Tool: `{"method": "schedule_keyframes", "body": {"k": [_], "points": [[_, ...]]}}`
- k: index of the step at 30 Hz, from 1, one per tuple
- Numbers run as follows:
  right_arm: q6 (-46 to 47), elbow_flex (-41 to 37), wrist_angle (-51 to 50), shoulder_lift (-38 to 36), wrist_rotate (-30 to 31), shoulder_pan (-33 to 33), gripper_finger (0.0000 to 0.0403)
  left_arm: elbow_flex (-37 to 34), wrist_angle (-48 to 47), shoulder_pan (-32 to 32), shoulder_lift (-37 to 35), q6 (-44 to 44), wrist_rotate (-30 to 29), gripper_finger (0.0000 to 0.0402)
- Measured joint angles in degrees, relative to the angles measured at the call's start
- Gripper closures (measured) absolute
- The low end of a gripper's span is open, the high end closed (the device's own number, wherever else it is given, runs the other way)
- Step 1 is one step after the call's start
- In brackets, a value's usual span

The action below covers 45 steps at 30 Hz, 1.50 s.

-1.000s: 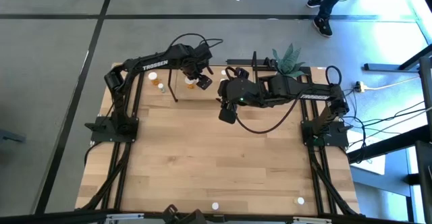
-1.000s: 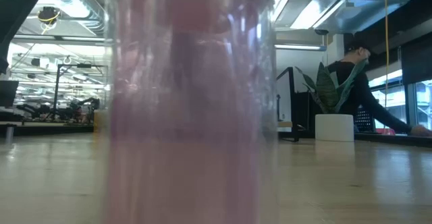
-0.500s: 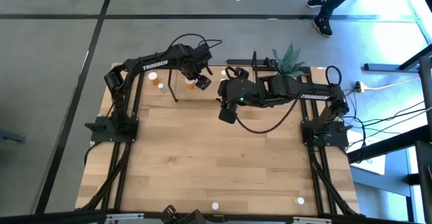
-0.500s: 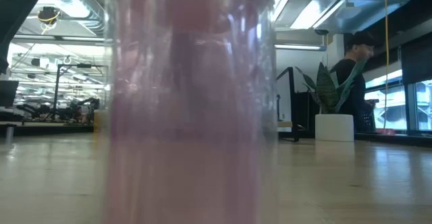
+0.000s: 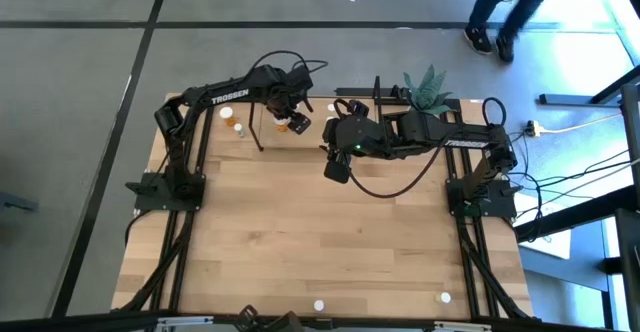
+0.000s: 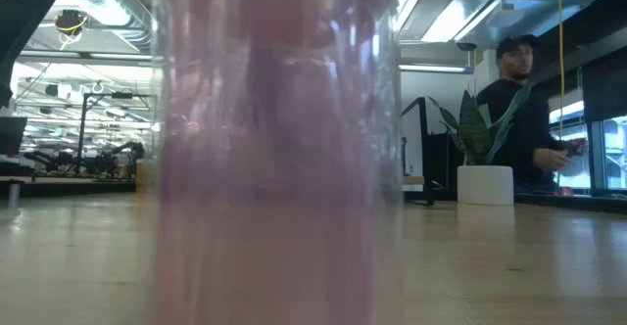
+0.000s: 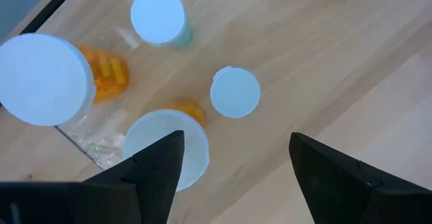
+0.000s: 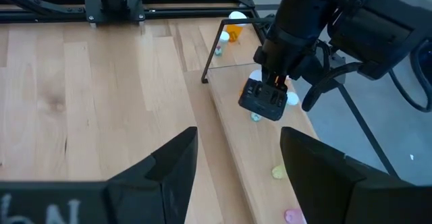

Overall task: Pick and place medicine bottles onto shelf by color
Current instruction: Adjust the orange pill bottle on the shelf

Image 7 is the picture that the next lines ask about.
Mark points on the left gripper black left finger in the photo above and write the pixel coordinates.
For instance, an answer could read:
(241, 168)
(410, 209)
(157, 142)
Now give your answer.
(158, 183)

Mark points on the large orange pill bottle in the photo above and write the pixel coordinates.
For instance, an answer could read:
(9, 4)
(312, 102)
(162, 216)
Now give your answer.
(152, 126)
(44, 79)

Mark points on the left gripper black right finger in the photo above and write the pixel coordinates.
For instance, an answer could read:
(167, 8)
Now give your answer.
(334, 183)

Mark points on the clear plastic sheet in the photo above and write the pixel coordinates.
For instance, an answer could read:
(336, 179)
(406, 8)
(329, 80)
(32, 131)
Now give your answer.
(91, 139)

